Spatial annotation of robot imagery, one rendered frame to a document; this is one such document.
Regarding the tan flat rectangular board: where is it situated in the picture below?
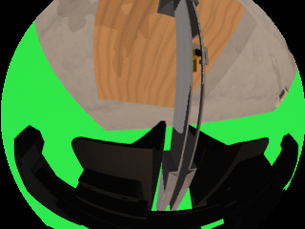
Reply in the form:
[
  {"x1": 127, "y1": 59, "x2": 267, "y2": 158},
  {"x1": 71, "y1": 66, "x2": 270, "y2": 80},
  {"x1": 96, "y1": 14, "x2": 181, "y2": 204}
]
[{"x1": 274, "y1": 88, "x2": 289, "y2": 107}]

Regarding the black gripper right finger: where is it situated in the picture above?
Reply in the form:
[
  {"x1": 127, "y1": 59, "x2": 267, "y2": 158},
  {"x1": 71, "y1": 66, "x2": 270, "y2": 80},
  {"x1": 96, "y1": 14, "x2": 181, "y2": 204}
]
[{"x1": 190, "y1": 131, "x2": 270, "y2": 209}]

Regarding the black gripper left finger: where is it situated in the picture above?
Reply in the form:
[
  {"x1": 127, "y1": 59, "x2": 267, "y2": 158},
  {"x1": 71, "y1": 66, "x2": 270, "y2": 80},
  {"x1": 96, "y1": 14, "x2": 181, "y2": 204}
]
[{"x1": 71, "y1": 121, "x2": 165, "y2": 211}]

